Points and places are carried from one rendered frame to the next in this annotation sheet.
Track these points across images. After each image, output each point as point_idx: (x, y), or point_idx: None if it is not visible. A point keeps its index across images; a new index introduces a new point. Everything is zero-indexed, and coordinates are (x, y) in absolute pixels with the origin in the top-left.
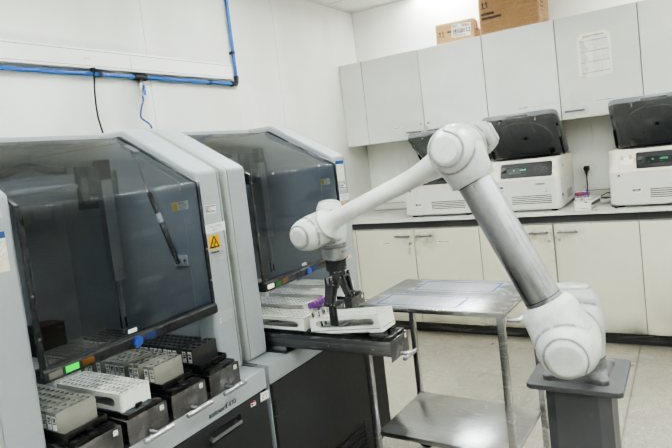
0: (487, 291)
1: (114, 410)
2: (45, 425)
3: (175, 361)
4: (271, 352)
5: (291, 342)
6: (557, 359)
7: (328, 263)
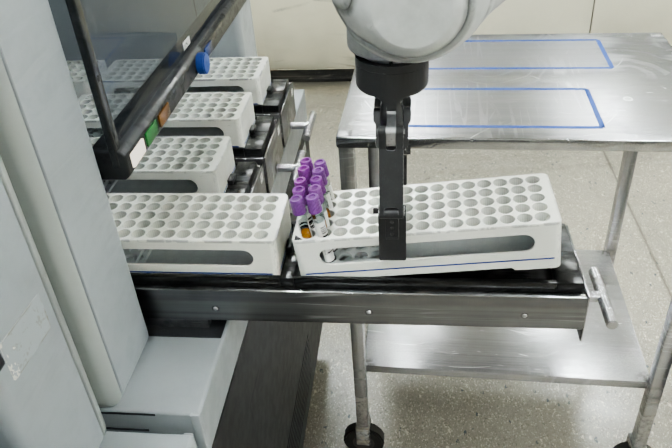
0: (600, 66)
1: None
2: None
3: None
4: (165, 338)
5: (235, 308)
6: None
7: (383, 71)
